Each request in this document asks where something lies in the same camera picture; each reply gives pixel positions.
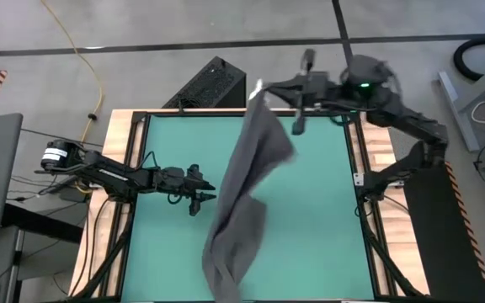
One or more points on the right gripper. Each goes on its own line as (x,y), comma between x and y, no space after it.
(320,92)

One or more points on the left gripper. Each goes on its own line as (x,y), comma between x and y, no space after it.
(173,181)

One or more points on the grey towel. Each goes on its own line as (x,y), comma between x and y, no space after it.
(246,168)

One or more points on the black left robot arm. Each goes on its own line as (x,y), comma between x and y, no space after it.
(112,172)

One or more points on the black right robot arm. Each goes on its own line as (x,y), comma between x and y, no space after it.
(411,118)

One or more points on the black mesh computer tower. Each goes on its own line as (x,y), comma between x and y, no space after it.
(213,84)

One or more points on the teal table mat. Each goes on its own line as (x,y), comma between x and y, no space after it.
(322,210)

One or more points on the wooden desk with grey legs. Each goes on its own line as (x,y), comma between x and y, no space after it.
(457,107)

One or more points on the large black striped-edge floor mat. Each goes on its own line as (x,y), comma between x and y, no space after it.
(436,235)

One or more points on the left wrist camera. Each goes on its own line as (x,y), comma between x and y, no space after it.
(195,171)

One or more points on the black aluminium table frame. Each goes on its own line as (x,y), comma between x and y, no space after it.
(138,118)

